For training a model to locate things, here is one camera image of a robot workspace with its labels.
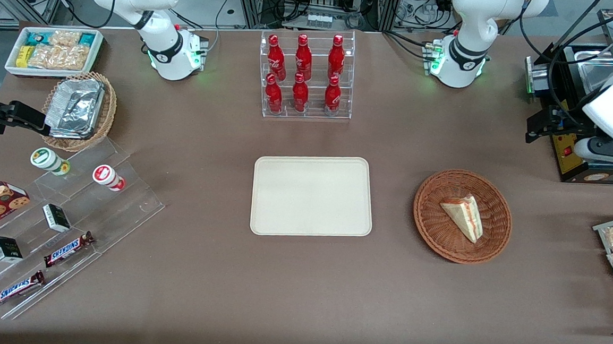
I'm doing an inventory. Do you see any triangular sandwich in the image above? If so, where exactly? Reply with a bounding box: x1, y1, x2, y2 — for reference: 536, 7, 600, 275
438, 193, 486, 244

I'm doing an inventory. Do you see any aluminium foil tray stack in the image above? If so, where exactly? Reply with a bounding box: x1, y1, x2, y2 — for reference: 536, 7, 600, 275
44, 76, 106, 141

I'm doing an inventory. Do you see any light wicker basket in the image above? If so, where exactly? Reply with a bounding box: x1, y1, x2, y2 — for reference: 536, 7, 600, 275
39, 69, 119, 155

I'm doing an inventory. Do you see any brown wicker basket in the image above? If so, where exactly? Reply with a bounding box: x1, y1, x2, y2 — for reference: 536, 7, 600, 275
410, 167, 516, 268

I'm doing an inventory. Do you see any beige plastic tray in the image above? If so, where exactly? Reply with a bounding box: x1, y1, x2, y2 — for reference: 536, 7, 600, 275
250, 151, 377, 243

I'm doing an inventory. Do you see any white rectangular snack bin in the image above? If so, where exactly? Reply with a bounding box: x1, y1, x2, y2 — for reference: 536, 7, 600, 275
4, 24, 105, 82

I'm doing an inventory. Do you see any black food warmer appliance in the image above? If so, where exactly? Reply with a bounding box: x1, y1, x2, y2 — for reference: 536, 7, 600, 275
518, 39, 613, 186

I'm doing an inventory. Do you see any green lid yogurt cup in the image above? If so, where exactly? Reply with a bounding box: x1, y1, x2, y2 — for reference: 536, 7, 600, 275
29, 146, 72, 177

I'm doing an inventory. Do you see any steel food pan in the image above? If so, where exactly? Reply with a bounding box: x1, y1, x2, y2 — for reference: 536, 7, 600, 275
567, 43, 613, 99

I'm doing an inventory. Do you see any clear cracker bag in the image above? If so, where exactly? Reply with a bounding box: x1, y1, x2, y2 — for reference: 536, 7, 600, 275
48, 29, 82, 49
28, 43, 91, 73

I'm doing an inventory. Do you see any small black carton box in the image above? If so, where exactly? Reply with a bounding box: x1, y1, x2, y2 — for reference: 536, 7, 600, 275
40, 203, 73, 234
0, 236, 25, 265

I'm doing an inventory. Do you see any red lid yogurt cup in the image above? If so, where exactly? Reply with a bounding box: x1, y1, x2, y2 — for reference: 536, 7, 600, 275
91, 163, 127, 193

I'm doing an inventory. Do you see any clear acrylic stepped stand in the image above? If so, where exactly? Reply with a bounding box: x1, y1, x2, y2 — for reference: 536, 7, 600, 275
0, 131, 170, 330

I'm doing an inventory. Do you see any Snickers chocolate bar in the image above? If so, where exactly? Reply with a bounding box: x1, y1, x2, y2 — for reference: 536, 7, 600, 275
0, 268, 47, 312
42, 228, 96, 272

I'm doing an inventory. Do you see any red cola bottle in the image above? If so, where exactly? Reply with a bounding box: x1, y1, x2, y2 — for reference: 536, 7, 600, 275
323, 74, 344, 114
327, 33, 347, 80
294, 33, 314, 80
291, 72, 311, 114
266, 33, 287, 76
263, 73, 286, 114

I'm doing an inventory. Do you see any clear acrylic bottle rack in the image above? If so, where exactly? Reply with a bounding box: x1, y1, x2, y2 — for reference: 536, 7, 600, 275
256, 25, 357, 123

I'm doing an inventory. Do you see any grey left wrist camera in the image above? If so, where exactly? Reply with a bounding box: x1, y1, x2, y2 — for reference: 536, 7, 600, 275
573, 136, 613, 164

